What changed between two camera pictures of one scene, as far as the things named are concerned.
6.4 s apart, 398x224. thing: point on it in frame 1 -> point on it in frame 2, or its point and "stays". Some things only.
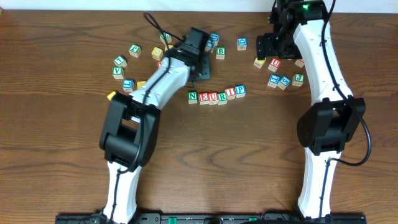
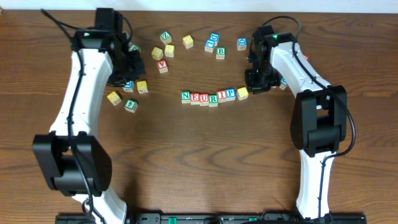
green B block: x=220 y=53 stays
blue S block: x=284 y=82 stays
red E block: x=203 y=98 -> x=194 y=99
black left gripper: x=203 y=71 -> x=134 y=69
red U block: x=213 y=98 -> x=204 y=99
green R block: x=222 y=98 -> x=213 y=100
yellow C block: x=157 y=53 stays
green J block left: x=135 y=50 stays
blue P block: x=240 y=91 -> x=231 y=94
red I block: x=231 y=93 -> x=221 y=95
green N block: x=193 y=97 -> x=185 y=97
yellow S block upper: x=170 y=46 stays
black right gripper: x=265 y=47 -> x=258 y=81
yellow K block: x=140 y=83 stays
